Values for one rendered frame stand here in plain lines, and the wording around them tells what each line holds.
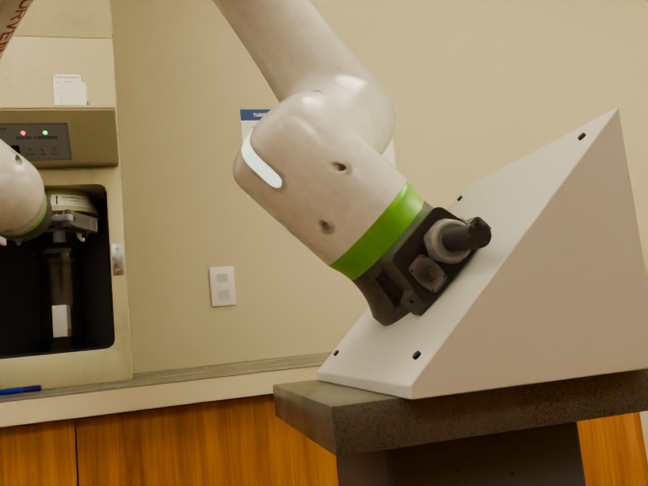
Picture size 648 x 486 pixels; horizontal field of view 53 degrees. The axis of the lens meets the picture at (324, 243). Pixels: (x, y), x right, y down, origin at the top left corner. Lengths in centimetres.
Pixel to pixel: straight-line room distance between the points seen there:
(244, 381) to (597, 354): 72
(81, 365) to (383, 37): 143
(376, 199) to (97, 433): 73
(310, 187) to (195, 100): 141
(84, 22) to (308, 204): 108
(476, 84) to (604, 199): 175
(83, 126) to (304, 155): 87
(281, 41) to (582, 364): 49
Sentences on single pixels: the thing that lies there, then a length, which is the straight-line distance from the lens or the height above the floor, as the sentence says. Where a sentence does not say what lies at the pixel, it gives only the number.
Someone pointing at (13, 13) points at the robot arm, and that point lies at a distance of 85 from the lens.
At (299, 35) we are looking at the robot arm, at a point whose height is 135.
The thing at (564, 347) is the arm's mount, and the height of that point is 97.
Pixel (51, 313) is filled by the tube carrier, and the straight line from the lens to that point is 155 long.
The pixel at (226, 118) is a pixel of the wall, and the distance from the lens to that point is 204.
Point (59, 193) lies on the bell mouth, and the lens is 156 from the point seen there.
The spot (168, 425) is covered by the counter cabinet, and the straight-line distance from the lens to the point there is 122.
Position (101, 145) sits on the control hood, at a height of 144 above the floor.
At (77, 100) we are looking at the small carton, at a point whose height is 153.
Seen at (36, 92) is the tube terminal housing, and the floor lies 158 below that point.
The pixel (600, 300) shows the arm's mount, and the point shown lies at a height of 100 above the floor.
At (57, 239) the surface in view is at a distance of 160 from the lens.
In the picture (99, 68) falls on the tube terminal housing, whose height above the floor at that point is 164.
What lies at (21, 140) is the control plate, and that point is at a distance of 150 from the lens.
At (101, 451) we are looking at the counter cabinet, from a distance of 122.
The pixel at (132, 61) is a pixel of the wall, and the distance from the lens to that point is 209.
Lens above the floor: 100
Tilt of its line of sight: 8 degrees up
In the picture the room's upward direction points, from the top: 6 degrees counter-clockwise
